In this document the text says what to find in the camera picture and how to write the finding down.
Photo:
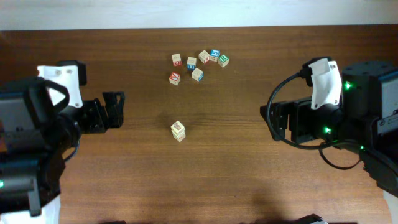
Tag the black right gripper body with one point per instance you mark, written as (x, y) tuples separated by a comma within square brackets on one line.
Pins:
[(300, 120)]

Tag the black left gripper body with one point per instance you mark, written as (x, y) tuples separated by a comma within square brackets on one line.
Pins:
[(90, 119)]

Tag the wooden block red bottom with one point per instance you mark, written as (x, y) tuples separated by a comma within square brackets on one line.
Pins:
[(177, 128)]

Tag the wooden block yellow side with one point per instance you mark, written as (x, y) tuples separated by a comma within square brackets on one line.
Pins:
[(179, 138)]

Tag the wooden block green V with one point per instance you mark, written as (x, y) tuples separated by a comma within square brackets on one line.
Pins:
[(178, 135)]

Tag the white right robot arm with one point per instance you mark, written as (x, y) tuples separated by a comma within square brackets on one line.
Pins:
[(353, 109)]

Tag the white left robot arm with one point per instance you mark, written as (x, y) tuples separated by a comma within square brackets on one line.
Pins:
[(37, 127)]

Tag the wooden block red V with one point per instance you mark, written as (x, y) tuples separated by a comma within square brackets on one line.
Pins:
[(174, 78)]

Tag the wooden block green R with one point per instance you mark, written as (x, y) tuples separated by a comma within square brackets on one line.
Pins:
[(223, 60)]

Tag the wooden block red G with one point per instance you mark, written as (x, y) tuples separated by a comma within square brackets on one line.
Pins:
[(176, 60)]

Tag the wooden block blue S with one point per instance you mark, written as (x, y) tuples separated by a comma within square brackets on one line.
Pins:
[(214, 55)]

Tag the plain wooden block blue side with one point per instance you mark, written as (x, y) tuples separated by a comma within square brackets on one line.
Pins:
[(197, 74)]

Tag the wooden block blue letters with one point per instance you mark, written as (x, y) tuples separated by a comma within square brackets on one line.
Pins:
[(191, 63)]

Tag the wooden block red print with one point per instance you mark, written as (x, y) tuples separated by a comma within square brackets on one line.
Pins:
[(204, 56)]

